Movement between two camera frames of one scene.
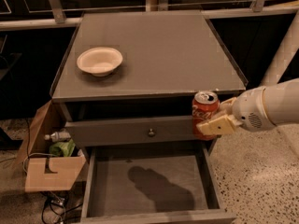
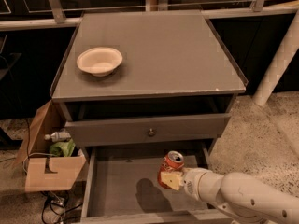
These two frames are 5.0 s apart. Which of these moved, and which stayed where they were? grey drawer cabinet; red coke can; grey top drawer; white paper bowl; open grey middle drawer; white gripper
Moved: red coke can; white gripper
Stayed: grey drawer cabinet; open grey middle drawer; white paper bowl; grey top drawer
